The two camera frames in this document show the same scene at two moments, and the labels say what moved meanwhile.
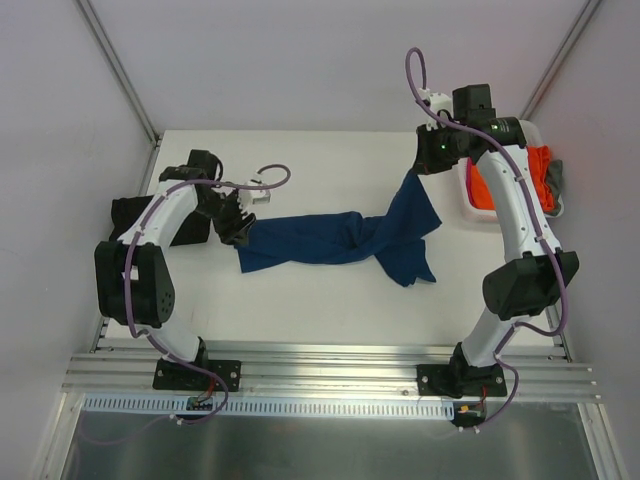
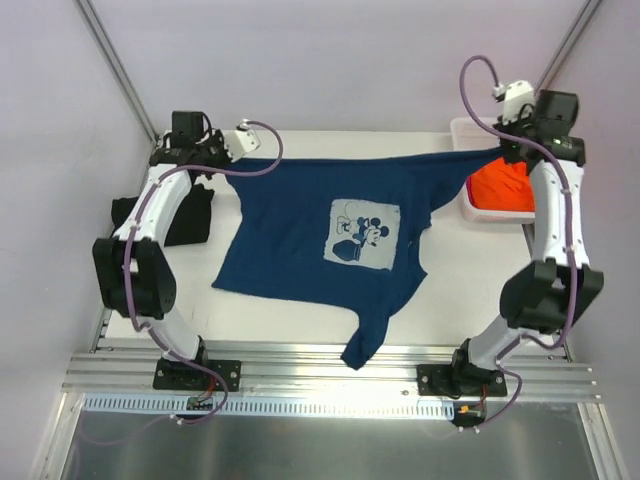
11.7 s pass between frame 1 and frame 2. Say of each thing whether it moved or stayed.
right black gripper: moved
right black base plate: stayed
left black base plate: stayed
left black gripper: moved
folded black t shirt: stayed
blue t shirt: moved
